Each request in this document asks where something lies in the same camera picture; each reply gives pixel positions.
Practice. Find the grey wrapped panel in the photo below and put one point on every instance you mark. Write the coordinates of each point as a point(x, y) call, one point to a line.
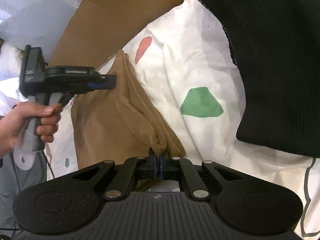
point(37, 10)

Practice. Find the flat cardboard sheet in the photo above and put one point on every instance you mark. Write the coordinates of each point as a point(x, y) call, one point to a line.
point(112, 5)

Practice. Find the brown printed t-shirt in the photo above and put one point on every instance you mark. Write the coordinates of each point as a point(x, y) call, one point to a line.
point(112, 120)

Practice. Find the grey trousers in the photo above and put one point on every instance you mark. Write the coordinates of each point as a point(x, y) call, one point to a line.
point(25, 187)

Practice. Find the black knitted garment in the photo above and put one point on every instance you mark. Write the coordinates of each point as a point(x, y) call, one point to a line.
point(275, 55)

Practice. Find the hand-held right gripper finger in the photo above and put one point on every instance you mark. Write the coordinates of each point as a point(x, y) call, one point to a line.
point(156, 166)
point(162, 166)

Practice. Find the bear print blanket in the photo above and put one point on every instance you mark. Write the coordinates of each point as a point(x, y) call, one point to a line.
point(187, 62)

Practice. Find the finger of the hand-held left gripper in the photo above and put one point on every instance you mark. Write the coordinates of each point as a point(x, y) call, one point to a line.
point(107, 81)

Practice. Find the person's left hand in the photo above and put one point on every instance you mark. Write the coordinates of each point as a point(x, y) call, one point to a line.
point(22, 120)

